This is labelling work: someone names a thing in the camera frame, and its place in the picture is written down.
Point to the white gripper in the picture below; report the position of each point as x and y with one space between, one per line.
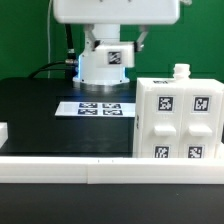
125 12

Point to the white cabinet door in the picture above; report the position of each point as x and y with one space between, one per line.
200 120
164 115

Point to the white cabinet body box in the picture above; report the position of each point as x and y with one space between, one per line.
181 78

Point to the white cabinet top block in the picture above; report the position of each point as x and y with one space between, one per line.
119 54

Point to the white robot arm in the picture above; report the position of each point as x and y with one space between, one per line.
114 32

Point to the white marker base plate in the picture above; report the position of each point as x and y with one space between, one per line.
95 109

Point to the white left fence rail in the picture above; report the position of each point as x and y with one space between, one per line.
3 133

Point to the white fence rail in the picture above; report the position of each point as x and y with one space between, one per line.
110 170
3 133

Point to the white front fence rail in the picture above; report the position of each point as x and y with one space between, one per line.
110 170

